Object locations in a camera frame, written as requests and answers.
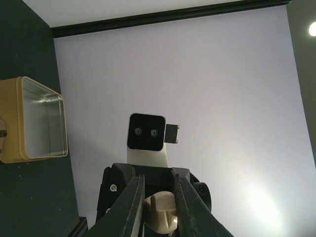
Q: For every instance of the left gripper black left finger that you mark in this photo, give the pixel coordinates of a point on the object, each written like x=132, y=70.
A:
x=125, y=216

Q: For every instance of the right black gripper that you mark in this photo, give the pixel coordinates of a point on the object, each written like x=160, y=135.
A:
x=157, y=179

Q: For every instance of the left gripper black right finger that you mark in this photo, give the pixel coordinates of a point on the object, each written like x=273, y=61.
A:
x=194, y=219

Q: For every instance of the light chess piece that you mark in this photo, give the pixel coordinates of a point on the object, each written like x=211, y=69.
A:
x=160, y=213

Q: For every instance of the silver metal tin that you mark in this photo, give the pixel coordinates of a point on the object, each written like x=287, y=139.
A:
x=32, y=121

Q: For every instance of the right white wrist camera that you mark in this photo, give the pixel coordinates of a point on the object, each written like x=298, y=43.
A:
x=147, y=138

